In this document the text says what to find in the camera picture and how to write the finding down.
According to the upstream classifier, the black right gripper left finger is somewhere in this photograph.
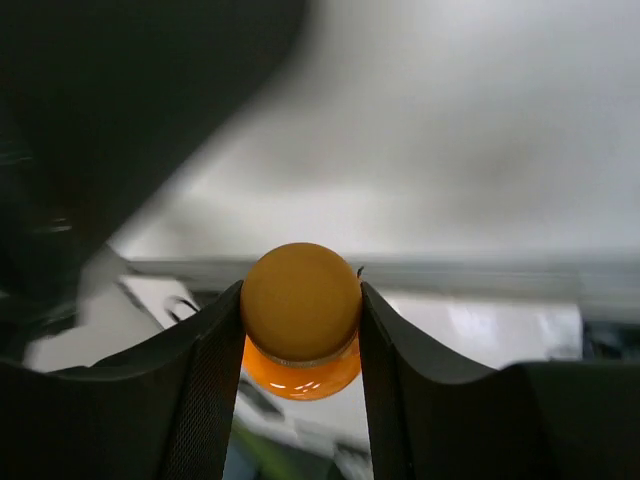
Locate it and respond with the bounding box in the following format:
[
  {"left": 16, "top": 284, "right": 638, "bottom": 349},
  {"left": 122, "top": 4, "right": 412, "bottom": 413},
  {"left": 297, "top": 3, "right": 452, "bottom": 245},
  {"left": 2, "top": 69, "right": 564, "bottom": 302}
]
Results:
[{"left": 1, "top": 284, "right": 244, "bottom": 479}]

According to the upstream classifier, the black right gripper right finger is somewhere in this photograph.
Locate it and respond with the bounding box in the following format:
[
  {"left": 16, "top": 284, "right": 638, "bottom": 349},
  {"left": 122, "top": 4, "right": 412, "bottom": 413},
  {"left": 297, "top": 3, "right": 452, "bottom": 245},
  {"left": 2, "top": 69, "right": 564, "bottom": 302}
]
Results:
[{"left": 359, "top": 285, "right": 639, "bottom": 479}]

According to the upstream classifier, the orange juice bottle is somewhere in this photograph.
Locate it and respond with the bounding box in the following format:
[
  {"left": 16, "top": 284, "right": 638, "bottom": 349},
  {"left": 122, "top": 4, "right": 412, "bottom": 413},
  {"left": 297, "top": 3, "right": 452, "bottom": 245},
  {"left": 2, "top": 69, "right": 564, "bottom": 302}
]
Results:
[{"left": 240, "top": 242, "right": 363, "bottom": 401}]

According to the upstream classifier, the black ribbed plastic bin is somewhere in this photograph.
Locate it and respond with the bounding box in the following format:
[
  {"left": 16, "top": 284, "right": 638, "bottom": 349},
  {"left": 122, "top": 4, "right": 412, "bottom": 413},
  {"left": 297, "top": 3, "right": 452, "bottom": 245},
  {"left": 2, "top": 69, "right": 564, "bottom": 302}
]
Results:
[{"left": 0, "top": 0, "right": 311, "bottom": 301}]

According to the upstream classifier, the aluminium table frame rail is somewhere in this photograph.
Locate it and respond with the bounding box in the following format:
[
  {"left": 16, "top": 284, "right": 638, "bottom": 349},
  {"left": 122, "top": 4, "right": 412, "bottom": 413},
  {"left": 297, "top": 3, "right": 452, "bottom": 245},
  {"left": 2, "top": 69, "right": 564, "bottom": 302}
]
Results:
[{"left": 124, "top": 249, "right": 640, "bottom": 321}]

